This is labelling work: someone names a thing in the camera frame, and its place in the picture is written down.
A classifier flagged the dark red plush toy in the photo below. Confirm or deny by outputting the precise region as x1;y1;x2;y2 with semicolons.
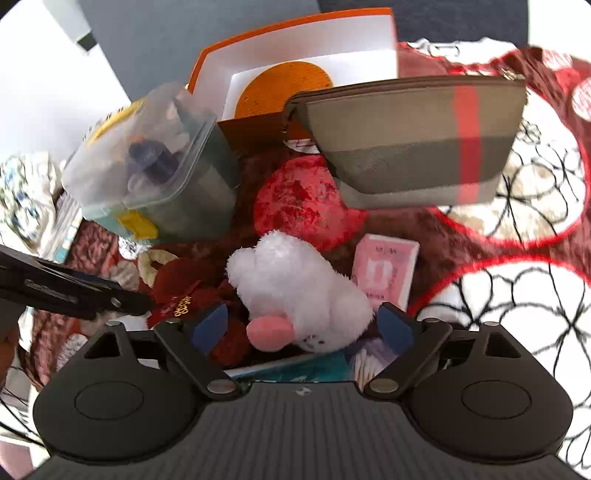
146;257;250;368

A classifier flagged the pink small card box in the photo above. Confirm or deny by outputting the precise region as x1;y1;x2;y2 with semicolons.
352;234;420;311

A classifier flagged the white plush bunny toy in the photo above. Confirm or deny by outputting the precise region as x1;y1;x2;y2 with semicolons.
226;231;374;353

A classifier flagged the orange honeycomb silicone pad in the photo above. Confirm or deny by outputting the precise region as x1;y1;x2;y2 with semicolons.
235;61;332;118

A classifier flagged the cotton swabs pack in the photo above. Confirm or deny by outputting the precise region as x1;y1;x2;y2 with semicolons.
352;338;398;390

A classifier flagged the striped white bedsheet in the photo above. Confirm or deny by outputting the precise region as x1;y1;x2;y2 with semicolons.
1;151;82;263

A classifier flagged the beige hair scrunchie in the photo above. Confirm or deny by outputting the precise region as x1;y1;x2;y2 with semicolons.
137;249;177;287

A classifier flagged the clear teal storage box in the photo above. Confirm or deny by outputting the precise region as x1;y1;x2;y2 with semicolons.
62;83;239;245

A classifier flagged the olive striped zipper pouch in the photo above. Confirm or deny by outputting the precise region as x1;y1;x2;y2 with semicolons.
283;75;527;210

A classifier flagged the blue grey sofa cushion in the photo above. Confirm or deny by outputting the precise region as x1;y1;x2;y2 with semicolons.
79;0;320;100

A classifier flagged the orange white cardboard box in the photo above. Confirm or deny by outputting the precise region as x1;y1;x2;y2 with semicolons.
187;7;399;149

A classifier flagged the dark blue sofa cushion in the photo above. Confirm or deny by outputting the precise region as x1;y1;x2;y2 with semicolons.
318;0;529;47

